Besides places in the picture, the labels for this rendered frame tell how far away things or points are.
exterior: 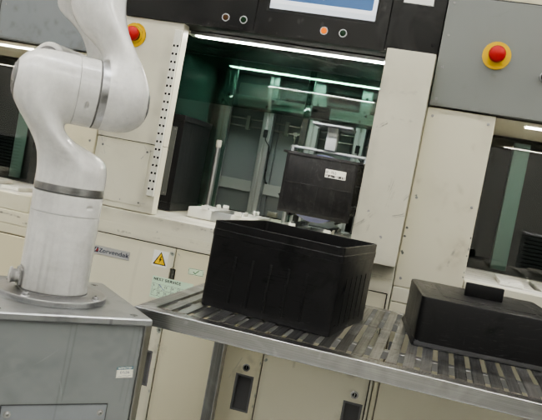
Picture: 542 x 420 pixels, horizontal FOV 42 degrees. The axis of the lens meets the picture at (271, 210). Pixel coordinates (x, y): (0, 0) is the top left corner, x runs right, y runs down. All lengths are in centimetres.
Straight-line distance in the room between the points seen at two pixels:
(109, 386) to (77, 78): 52
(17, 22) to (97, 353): 124
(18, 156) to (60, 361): 158
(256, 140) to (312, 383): 122
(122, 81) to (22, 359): 49
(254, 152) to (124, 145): 90
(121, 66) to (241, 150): 161
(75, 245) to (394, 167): 85
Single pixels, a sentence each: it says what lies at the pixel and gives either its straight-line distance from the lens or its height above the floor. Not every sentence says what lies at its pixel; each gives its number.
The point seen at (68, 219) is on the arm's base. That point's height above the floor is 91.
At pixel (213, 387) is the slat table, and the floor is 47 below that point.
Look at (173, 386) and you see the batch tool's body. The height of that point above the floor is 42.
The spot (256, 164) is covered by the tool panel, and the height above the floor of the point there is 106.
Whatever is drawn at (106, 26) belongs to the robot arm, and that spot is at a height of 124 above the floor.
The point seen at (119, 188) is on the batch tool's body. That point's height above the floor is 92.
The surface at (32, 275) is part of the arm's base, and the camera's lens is 128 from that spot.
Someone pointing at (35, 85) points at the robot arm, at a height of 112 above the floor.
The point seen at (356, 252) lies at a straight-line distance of 143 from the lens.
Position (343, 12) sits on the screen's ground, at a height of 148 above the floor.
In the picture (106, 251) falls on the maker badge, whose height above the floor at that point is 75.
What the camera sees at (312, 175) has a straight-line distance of 206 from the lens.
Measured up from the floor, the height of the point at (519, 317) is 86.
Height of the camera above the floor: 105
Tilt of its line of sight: 3 degrees down
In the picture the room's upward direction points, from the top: 11 degrees clockwise
